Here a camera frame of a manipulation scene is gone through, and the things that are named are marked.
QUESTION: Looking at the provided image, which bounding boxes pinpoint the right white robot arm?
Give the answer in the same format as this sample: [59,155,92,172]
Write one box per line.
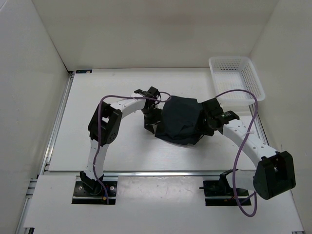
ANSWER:
[198,111,296,200]

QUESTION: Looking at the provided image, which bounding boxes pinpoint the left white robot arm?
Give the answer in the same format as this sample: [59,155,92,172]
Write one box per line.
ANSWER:
[80,87,163,195]

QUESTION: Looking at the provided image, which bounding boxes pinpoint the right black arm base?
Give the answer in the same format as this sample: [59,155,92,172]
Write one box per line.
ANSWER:
[199,170,237,207]

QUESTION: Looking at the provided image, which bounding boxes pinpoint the small dark label sticker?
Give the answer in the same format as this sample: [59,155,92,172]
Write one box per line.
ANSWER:
[76,69,93,74]

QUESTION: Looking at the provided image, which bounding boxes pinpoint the front aluminium rail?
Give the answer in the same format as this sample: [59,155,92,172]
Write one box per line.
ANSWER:
[41,170,256,178]

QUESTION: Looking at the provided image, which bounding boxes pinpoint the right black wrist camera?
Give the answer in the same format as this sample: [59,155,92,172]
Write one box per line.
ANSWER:
[201,98,223,118]

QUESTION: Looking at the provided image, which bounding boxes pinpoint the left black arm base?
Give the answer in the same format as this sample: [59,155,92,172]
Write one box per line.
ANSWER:
[72,179,117,205]

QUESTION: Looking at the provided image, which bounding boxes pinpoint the left aluminium frame rail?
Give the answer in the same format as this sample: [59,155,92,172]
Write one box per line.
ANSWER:
[15,71,76,234]

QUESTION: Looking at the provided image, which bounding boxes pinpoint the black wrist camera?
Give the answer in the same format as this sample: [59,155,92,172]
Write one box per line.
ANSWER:
[134,86,160,99]
[201,98,223,118]

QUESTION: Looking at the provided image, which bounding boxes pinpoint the dark navy sport shorts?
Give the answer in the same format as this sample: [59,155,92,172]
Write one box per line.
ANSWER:
[155,96,203,146]

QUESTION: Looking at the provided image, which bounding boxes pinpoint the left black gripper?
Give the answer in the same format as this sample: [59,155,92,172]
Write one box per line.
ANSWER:
[140,107,163,133]

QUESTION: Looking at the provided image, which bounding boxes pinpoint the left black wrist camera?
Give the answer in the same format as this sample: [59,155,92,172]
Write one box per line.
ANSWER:
[134,86,160,99]

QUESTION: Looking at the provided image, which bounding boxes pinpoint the white perforated plastic basket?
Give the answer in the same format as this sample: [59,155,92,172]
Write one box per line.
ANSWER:
[209,56,266,107]

